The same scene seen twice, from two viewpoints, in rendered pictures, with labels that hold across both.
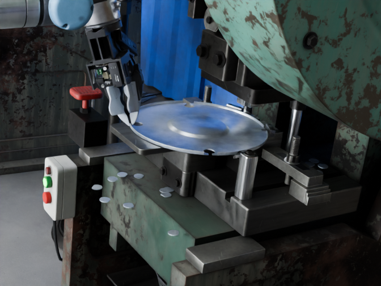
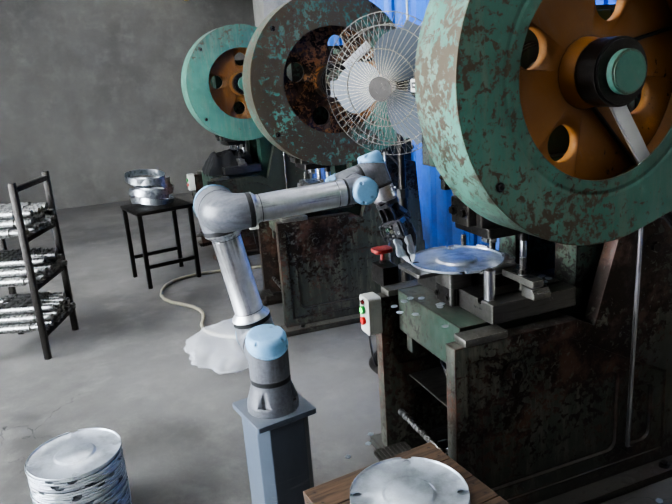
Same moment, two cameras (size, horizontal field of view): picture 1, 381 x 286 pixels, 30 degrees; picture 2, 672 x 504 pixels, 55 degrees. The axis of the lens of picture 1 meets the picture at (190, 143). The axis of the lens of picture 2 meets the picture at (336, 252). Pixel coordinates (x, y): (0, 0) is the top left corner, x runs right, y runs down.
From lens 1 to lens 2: 0.58 m
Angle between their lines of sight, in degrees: 15
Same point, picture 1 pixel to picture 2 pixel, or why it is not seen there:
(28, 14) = (341, 198)
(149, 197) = (429, 309)
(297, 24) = (490, 179)
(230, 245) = (483, 330)
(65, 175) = (373, 304)
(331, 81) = (518, 210)
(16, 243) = (345, 371)
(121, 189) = (411, 308)
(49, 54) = (354, 236)
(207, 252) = (468, 335)
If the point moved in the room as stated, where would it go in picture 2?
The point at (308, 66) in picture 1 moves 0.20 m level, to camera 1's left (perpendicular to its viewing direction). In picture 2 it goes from (501, 202) to (413, 204)
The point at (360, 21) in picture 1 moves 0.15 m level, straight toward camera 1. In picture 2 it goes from (531, 173) to (519, 185)
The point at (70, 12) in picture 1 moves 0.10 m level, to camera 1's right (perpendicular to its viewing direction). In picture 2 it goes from (365, 194) to (401, 193)
